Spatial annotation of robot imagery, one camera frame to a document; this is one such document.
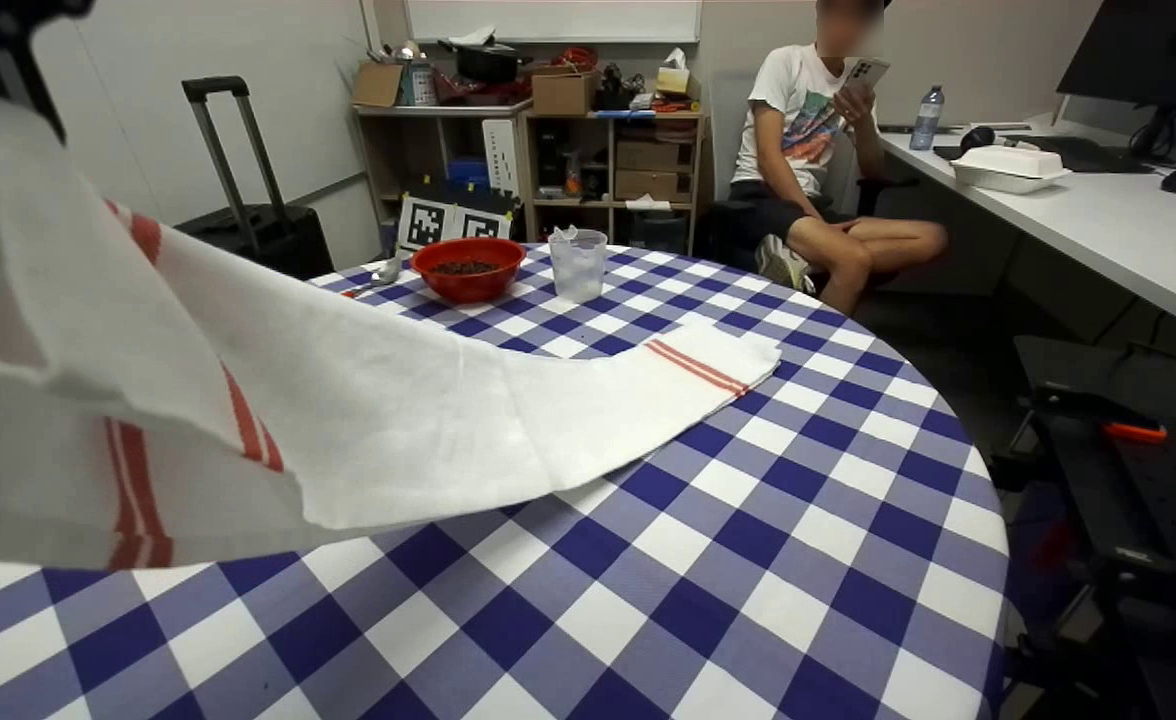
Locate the red plastic bowl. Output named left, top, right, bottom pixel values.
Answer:
left=407, top=234, right=527, bottom=308

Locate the black computer monitor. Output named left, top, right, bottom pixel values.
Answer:
left=1058, top=0, right=1176, bottom=110

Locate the black wheeled suitcase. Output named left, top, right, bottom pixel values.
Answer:
left=177, top=73, right=342, bottom=284

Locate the white desk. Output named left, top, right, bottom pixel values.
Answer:
left=877, top=123, right=1176, bottom=349

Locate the flat cardboard box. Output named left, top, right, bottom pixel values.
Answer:
left=612, top=137, right=702, bottom=205

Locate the wooden shelf unit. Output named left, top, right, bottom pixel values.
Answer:
left=348, top=97, right=714, bottom=260

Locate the clear water bottle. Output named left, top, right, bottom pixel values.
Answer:
left=907, top=78, right=950, bottom=155

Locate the seated person in white t-shirt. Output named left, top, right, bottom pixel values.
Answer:
left=725, top=0, right=952, bottom=311

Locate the fiducial marker board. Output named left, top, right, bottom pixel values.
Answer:
left=394, top=192, right=515, bottom=260

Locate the small open cardboard box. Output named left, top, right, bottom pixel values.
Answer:
left=348, top=60, right=407, bottom=110

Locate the black cart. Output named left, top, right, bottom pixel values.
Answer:
left=1014, top=333, right=1176, bottom=720

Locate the white foam food container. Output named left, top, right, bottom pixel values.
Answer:
left=950, top=140, right=1072, bottom=199

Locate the black pot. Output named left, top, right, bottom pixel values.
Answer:
left=449, top=34, right=526, bottom=89

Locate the clear plastic measuring cup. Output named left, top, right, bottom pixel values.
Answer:
left=546, top=222, right=612, bottom=308

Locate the blue white checkered tablecloth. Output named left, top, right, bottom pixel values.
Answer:
left=0, top=240, right=1015, bottom=720

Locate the orange handled tool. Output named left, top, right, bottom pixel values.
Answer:
left=1099, top=416, right=1173, bottom=447

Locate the white cloth with red stripes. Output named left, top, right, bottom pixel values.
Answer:
left=0, top=91, right=783, bottom=576

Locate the brown cardboard box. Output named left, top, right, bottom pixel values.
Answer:
left=527, top=65, right=601, bottom=119

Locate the black keyboard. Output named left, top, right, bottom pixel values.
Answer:
left=1014, top=130, right=1161, bottom=176

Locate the wall whiteboard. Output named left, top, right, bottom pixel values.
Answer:
left=404, top=0, right=705, bottom=47

